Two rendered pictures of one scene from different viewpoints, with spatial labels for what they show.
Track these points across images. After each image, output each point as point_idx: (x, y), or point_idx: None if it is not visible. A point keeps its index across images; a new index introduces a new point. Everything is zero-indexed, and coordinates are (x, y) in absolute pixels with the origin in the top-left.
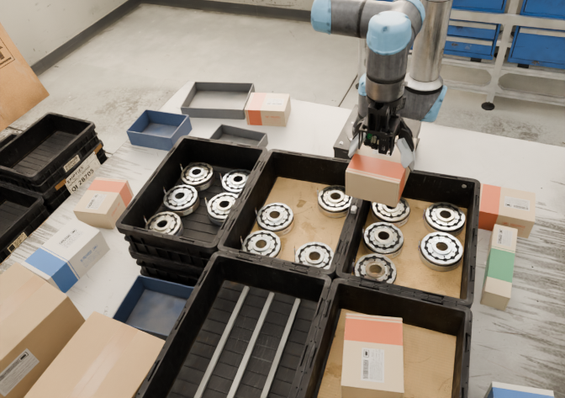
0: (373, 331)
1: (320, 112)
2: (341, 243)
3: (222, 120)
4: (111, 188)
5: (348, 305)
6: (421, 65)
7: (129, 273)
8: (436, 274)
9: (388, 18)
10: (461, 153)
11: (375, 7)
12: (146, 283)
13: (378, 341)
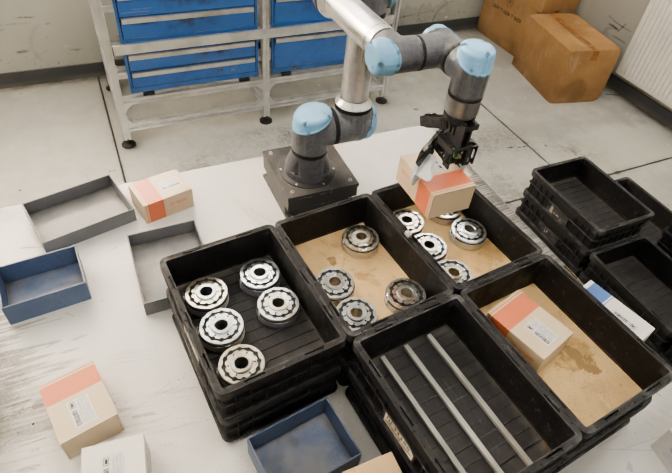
0: (516, 311)
1: (213, 175)
2: (431, 264)
3: (109, 233)
4: (83, 383)
5: None
6: (360, 87)
7: (209, 454)
8: (480, 251)
9: (478, 46)
10: (367, 159)
11: (433, 40)
12: (256, 441)
13: (525, 314)
